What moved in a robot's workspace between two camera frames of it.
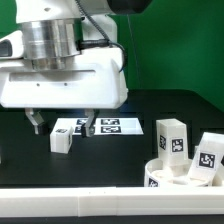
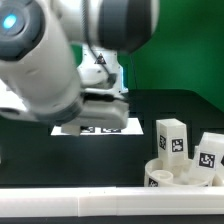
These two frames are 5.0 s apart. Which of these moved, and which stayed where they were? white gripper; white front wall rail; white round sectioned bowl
Moved: white round sectioned bowl; white gripper
Stayed: white front wall rail
